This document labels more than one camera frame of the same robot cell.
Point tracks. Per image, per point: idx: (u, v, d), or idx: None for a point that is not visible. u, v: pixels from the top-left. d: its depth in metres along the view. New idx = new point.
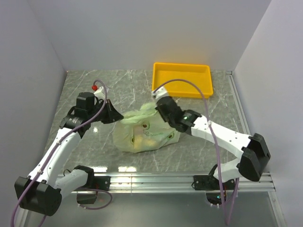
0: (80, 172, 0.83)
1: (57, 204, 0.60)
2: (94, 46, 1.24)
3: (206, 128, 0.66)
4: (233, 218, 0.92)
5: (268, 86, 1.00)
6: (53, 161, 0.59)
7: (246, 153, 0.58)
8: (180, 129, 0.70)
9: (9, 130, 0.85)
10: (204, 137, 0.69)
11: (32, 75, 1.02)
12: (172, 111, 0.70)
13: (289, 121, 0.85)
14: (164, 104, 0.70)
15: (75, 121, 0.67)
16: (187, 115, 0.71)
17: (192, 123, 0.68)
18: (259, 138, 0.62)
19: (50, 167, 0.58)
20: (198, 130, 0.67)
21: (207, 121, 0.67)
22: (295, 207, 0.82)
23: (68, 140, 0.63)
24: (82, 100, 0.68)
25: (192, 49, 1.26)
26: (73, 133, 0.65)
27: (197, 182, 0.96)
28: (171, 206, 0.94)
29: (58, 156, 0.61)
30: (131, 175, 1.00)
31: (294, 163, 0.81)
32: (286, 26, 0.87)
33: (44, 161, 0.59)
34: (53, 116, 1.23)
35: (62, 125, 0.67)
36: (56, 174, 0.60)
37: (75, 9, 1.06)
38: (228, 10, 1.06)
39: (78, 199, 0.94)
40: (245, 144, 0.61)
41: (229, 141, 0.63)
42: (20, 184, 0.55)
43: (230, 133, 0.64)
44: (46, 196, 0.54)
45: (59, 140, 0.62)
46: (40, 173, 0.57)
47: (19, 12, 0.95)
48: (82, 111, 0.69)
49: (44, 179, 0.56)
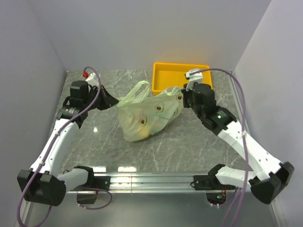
0: (80, 170, 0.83)
1: (62, 194, 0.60)
2: (94, 46, 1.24)
3: (238, 137, 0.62)
4: (233, 218, 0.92)
5: (268, 86, 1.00)
6: (54, 152, 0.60)
7: (273, 180, 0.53)
8: (209, 126, 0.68)
9: (10, 130, 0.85)
10: (231, 144, 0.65)
11: (32, 75, 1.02)
12: (206, 105, 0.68)
13: (289, 121, 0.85)
14: (200, 94, 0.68)
15: (72, 112, 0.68)
16: (221, 115, 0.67)
17: (224, 126, 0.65)
18: (290, 168, 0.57)
19: (52, 158, 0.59)
20: (228, 135, 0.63)
21: (241, 130, 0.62)
22: (295, 207, 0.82)
23: (66, 131, 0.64)
24: (75, 89, 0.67)
25: (192, 49, 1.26)
26: (71, 123, 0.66)
27: (197, 182, 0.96)
28: (171, 206, 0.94)
29: (58, 147, 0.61)
30: (131, 175, 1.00)
31: (294, 163, 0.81)
32: (286, 25, 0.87)
33: (45, 152, 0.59)
34: (53, 116, 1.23)
35: (59, 116, 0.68)
36: (57, 165, 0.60)
37: (75, 9, 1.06)
38: (228, 10, 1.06)
39: (78, 199, 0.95)
40: (273, 170, 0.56)
41: (258, 161, 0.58)
42: (23, 177, 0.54)
43: (262, 152, 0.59)
44: (50, 187, 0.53)
45: (57, 131, 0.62)
46: (42, 165, 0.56)
47: (20, 11, 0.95)
48: (77, 101, 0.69)
49: (48, 170, 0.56)
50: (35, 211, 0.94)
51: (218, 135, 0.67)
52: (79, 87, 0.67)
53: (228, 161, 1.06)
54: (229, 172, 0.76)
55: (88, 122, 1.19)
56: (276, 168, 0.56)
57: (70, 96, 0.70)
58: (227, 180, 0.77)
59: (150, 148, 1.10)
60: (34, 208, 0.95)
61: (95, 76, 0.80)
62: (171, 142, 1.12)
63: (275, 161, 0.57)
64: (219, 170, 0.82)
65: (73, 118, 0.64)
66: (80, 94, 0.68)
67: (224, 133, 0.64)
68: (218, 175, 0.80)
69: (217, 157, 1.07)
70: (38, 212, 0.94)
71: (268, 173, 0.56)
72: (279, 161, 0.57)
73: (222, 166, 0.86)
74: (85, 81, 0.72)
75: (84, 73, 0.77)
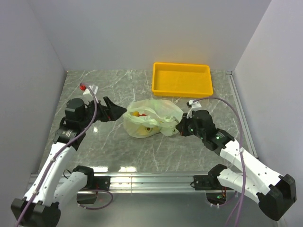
0: (79, 175, 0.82)
1: (55, 218, 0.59)
2: (94, 46, 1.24)
3: (236, 154, 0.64)
4: (232, 218, 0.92)
5: (268, 86, 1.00)
6: (48, 180, 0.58)
7: (273, 192, 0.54)
8: (209, 147, 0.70)
9: (9, 130, 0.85)
10: (232, 161, 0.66)
11: (33, 75, 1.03)
12: (205, 126, 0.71)
13: (289, 121, 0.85)
14: (200, 118, 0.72)
15: (68, 134, 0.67)
16: (220, 135, 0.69)
17: (223, 145, 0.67)
18: (291, 180, 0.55)
19: (46, 186, 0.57)
20: (227, 153, 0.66)
21: (239, 148, 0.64)
22: (296, 207, 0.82)
23: (62, 156, 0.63)
24: (71, 111, 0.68)
25: (192, 49, 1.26)
26: (66, 148, 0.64)
27: (197, 182, 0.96)
28: (171, 206, 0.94)
29: (54, 175, 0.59)
30: (131, 175, 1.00)
31: (294, 163, 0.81)
32: (286, 25, 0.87)
33: (39, 181, 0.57)
34: (53, 116, 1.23)
35: (56, 139, 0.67)
36: (51, 193, 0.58)
37: (75, 9, 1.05)
38: (228, 10, 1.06)
39: (78, 199, 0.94)
40: (273, 182, 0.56)
41: (257, 174, 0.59)
42: (16, 206, 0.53)
43: (261, 167, 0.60)
44: (44, 216, 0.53)
45: (53, 157, 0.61)
46: (35, 194, 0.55)
47: (20, 11, 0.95)
48: (73, 122, 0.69)
49: (41, 199, 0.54)
50: None
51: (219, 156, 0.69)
52: (75, 110, 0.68)
53: (228, 161, 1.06)
54: (233, 177, 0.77)
55: None
56: (276, 180, 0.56)
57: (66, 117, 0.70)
58: (229, 184, 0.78)
59: (151, 148, 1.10)
60: None
61: (93, 88, 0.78)
62: (171, 143, 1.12)
63: (274, 174, 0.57)
64: (221, 173, 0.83)
65: (69, 142, 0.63)
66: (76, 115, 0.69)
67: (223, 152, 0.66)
68: (219, 178, 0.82)
69: (217, 157, 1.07)
70: None
71: (268, 186, 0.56)
72: (278, 174, 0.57)
73: (224, 168, 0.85)
74: (81, 100, 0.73)
75: (81, 86, 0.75)
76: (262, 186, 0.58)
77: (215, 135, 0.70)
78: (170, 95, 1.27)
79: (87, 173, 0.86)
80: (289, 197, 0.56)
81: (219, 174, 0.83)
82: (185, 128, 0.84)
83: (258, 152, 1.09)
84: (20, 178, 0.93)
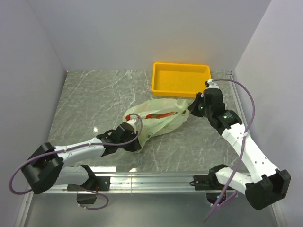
0: (83, 171, 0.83)
1: (46, 187, 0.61)
2: (94, 46, 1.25)
3: (239, 137, 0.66)
4: (232, 218, 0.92)
5: (268, 86, 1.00)
6: (77, 152, 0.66)
7: (264, 182, 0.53)
8: (213, 124, 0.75)
9: (9, 130, 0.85)
10: (232, 144, 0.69)
11: (33, 76, 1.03)
12: (214, 104, 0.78)
13: (289, 121, 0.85)
14: (209, 94, 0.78)
15: (108, 141, 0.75)
16: (228, 115, 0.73)
17: (228, 125, 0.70)
18: (286, 176, 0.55)
19: (72, 153, 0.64)
20: (230, 135, 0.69)
21: (243, 132, 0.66)
22: (295, 207, 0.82)
23: (96, 148, 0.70)
24: (121, 129, 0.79)
25: (192, 49, 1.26)
26: (102, 146, 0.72)
27: (196, 182, 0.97)
28: (171, 206, 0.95)
29: (82, 152, 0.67)
30: (131, 175, 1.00)
31: (294, 163, 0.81)
32: (286, 25, 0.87)
33: (73, 146, 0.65)
34: (53, 116, 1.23)
35: (98, 135, 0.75)
36: (67, 162, 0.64)
37: (74, 9, 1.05)
38: (228, 10, 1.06)
39: (78, 199, 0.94)
40: (267, 173, 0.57)
41: (253, 162, 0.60)
42: (42, 149, 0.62)
43: (260, 156, 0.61)
44: (50, 172, 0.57)
45: (92, 142, 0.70)
46: (64, 151, 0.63)
47: (20, 12, 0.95)
48: (115, 137, 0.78)
49: (62, 157, 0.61)
50: (35, 211, 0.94)
51: (221, 134, 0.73)
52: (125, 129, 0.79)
53: (228, 161, 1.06)
54: (229, 172, 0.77)
55: (88, 122, 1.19)
56: (271, 172, 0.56)
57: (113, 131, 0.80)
58: (225, 180, 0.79)
59: (151, 148, 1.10)
60: (34, 208, 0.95)
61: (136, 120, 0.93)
62: (171, 142, 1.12)
63: (271, 166, 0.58)
64: (219, 170, 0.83)
65: (106, 144, 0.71)
66: (122, 134, 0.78)
67: (226, 132, 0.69)
68: (218, 174, 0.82)
69: (217, 157, 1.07)
70: (38, 211, 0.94)
71: (261, 175, 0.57)
72: (275, 167, 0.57)
73: (224, 166, 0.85)
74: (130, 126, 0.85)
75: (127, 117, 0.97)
76: (255, 173, 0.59)
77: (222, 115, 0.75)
78: (170, 95, 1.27)
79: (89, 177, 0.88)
80: (279, 192, 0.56)
81: (218, 170, 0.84)
82: (196, 108, 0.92)
83: None
84: (20, 178, 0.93)
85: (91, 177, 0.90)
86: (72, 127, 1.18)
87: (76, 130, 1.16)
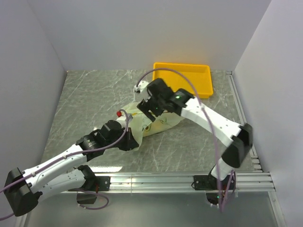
0: (78, 176, 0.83)
1: (29, 207, 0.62)
2: (94, 46, 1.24)
3: (198, 111, 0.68)
4: (232, 218, 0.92)
5: (268, 86, 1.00)
6: (49, 170, 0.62)
7: (236, 142, 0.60)
8: (170, 108, 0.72)
9: (9, 130, 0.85)
10: (194, 120, 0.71)
11: (33, 76, 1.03)
12: (161, 91, 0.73)
13: (289, 121, 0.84)
14: (154, 84, 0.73)
15: (90, 144, 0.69)
16: (179, 95, 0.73)
17: (184, 104, 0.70)
18: (249, 128, 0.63)
19: (43, 174, 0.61)
20: (189, 112, 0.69)
21: (200, 105, 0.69)
22: (295, 207, 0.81)
23: (73, 159, 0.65)
24: (106, 129, 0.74)
25: (192, 48, 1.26)
26: (81, 154, 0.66)
27: (197, 182, 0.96)
28: (171, 206, 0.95)
29: (56, 170, 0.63)
30: (131, 175, 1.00)
31: (294, 163, 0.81)
32: (286, 25, 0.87)
33: (42, 166, 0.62)
34: (53, 116, 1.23)
35: (78, 142, 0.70)
36: (43, 183, 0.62)
37: (74, 9, 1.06)
38: (228, 9, 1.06)
39: (78, 199, 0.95)
40: (235, 133, 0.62)
41: (220, 127, 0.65)
42: (13, 175, 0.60)
43: (222, 120, 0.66)
44: (22, 200, 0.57)
45: (66, 155, 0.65)
46: (32, 175, 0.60)
47: (20, 12, 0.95)
48: (101, 138, 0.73)
49: (31, 183, 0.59)
50: (35, 211, 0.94)
51: (181, 115, 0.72)
52: (110, 129, 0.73)
53: None
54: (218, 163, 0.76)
55: (88, 122, 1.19)
56: (236, 131, 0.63)
57: (99, 130, 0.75)
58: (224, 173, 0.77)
59: (150, 148, 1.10)
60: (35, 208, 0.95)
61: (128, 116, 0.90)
62: (171, 142, 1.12)
63: (234, 125, 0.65)
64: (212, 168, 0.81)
65: (85, 151, 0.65)
66: (108, 134, 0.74)
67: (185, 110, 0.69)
68: (213, 171, 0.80)
69: (217, 157, 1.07)
70: (38, 211, 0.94)
71: (229, 136, 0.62)
72: (237, 124, 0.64)
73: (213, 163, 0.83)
74: (119, 123, 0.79)
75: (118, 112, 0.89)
76: (223, 137, 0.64)
77: (173, 97, 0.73)
78: None
79: (88, 178, 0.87)
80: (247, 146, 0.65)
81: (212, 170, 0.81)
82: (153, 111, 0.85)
83: (259, 152, 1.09)
84: None
85: (90, 178, 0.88)
86: (72, 127, 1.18)
87: (76, 130, 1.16)
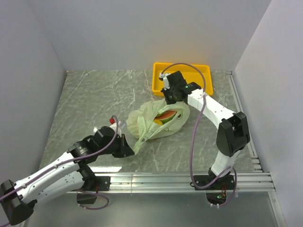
0: (75, 178, 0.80)
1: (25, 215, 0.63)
2: (94, 46, 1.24)
3: (200, 98, 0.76)
4: (231, 218, 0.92)
5: (268, 87, 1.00)
6: (40, 181, 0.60)
7: (224, 124, 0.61)
8: (178, 96, 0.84)
9: (9, 130, 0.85)
10: (197, 107, 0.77)
11: (32, 76, 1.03)
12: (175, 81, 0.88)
13: (289, 121, 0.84)
14: (172, 75, 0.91)
15: (82, 152, 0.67)
16: (189, 85, 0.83)
17: (190, 91, 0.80)
18: (242, 116, 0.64)
19: (34, 185, 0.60)
20: (192, 98, 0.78)
21: (202, 93, 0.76)
22: (295, 207, 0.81)
23: (64, 167, 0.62)
24: (100, 135, 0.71)
25: (193, 48, 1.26)
26: (72, 162, 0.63)
27: (197, 182, 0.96)
28: (171, 206, 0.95)
29: (47, 179, 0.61)
30: (131, 175, 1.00)
31: (294, 163, 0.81)
32: (286, 25, 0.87)
33: (33, 178, 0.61)
34: (53, 116, 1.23)
35: (70, 149, 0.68)
36: (36, 193, 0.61)
37: (74, 9, 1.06)
38: (229, 10, 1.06)
39: (78, 199, 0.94)
40: (225, 117, 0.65)
41: (214, 112, 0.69)
42: (5, 187, 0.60)
43: (219, 107, 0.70)
44: (14, 211, 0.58)
45: (57, 164, 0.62)
46: (22, 187, 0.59)
47: (19, 12, 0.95)
48: (94, 144, 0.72)
49: (22, 195, 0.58)
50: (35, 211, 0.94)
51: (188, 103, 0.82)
52: (103, 135, 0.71)
53: None
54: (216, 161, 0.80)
55: (88, 122, 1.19)
56: (228, 116, 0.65)
57: (92, 136, 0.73)
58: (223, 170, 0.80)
59: (151, 148, 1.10)
60: None
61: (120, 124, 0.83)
62: (171, 142, 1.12)
63: (228, 111, 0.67)
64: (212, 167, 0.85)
65: (76, 158, 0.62)
66: (101, 141, 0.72)
67: (189, 97, 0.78)
68: (212, 169, 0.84)
69: None
70: (38, 211, 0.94)
71: (220, 119, 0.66)
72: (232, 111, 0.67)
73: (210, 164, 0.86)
74: (112, 129, 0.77)
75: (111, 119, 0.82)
76: (217, 121, 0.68)
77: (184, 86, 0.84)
78: None
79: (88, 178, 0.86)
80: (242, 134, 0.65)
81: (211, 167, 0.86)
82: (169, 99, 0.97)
83: (258, 152, 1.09)
84: (20, 178, 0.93)
85: (90, 178, 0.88)
86: (72, 127, 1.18)
87: (76, 130, 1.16)
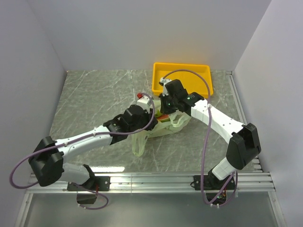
0: (84, 170, 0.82)
1: (52, 180, 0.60)
2: (94, 46, 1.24)
3: (204, 110, 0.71)
4: (231, 218, 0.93)
5: (268, 87, 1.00)
6: (79, 144, 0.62)
7: (236, 138, 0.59)
8: (181, 108, 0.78)
9: (9, 130, 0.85)
10: (202, 119, 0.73)
11: (32, 76, 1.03)
12: (176, 91, 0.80)
13: (289, 121, 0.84)
14: (171, 84, 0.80)
15: (115, 129, 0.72)
16: (191, 96, 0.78)
17: (193, 103, 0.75)
18: (253, 127, 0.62)
19: (75, 145, 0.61)
20: (196, 111, 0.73)
21: (207, 105, 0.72)
22: (296, 207, 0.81)
23: (101, 137, 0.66)
24: (129, 114, 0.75)
25: (192, 49, 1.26)
26: (108, 135, 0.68)
27: (197, 182, 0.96)
28: (171, 206, 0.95)
29: (85, 144, 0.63)
30: (131, 175, 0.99)
31: (295, 163, 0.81)
32: (286, 25, 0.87)
33: (74, 139, 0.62)
34: (53, 116, 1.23)
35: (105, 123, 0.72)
36: (72, 155, 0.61)
37: (74, 9, 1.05)
38: (228, 10, 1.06)
39: (78, 199, 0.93)
40: (236, 130, 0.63)
41: (223, 125, 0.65)
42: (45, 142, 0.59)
43: (227, 118, 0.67)
44: (51, 167, 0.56)
45: (95, 133, 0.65)
46: (64, 145, 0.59)
47: (19, 12, 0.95)
48: (124, 124, 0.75)
49: (63, 152, 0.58)
50: (35, 211, 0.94)
51: (191, 115, 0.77)
52: (132, 114, 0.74)
53: None
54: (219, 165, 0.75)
55: (88, 122, 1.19)
56: (238, 128, 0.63)
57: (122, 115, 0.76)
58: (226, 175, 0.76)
59: (151, 148, 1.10)
60: (34, 208, 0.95)
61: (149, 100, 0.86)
62: (171, 142, 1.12)
63: (237, 124, 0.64)
64: (213, 169, 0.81)
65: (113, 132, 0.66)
66: (130, 120, 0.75)
67: (193, 109, 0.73)
68: (214, 171, 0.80)
69: (217, 157, 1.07)
70: (37, 211, 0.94)
71: (230, 133, 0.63)
72: (242, 123, 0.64)
73: (212, 168, 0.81)
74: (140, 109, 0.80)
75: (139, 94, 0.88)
76: (226, 134, 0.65)
77: (186, 97, 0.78)
78: None
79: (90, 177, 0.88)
80: (253, 146, 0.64)
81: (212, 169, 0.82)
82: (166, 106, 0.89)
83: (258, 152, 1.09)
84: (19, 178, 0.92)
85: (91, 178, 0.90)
86: (72, 127, 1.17)
87: (76, 130, 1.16)
